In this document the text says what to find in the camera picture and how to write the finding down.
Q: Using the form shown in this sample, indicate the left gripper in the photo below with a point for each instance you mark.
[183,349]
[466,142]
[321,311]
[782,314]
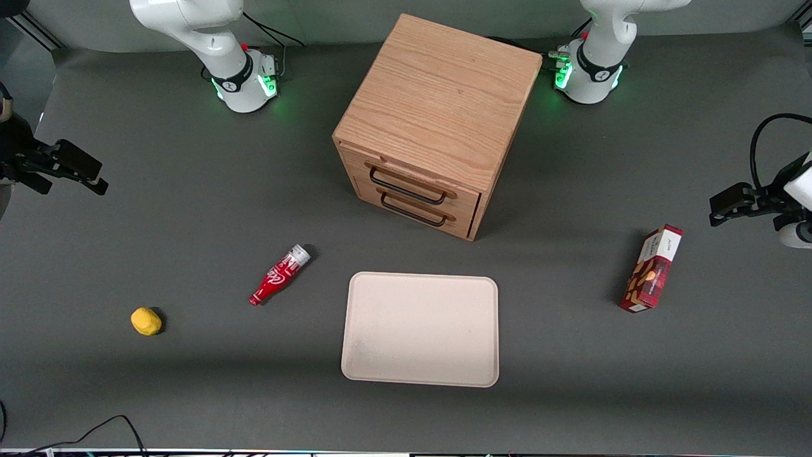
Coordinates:
[775,192]

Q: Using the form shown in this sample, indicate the red cracker box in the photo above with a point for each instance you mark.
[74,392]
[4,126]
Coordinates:
[652,270]

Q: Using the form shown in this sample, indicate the aluminium frame profile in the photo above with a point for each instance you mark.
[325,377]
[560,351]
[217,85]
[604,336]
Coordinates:
[35,32]

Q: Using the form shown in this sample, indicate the beige rectangular plastic tray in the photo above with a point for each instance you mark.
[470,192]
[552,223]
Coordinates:
[419,330]

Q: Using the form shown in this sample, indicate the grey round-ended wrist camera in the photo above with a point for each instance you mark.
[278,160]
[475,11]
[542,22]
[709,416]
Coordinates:
[796,235]

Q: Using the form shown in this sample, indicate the yellow lemon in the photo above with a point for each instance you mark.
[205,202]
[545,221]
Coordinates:
[146,321]

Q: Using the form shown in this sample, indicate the oak wooden drawer cabinet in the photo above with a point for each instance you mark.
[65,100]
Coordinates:
[438,89]

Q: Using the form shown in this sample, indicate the red cola bottle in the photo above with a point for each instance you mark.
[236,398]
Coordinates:
[276,280]

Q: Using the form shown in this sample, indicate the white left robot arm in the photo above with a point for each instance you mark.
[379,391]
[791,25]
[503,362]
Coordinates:
[596,60]

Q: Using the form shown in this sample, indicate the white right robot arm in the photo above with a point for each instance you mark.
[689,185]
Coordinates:
[216,44]

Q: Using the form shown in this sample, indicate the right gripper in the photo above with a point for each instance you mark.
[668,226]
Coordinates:
[19,155]

